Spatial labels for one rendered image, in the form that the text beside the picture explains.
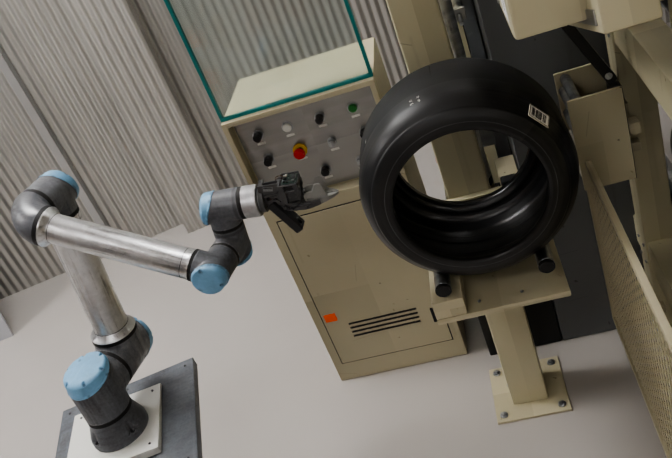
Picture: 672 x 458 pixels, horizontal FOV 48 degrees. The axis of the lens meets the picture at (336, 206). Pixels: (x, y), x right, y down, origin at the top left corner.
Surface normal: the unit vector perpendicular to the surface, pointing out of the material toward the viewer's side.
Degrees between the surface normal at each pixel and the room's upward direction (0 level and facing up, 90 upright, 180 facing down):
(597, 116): 90
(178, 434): 0
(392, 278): 90
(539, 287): 0
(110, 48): 90
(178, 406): 0
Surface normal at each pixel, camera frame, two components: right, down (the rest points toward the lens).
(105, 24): 0.20, 0.45
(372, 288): -0.05, 0.54
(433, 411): -0.33, -0.80
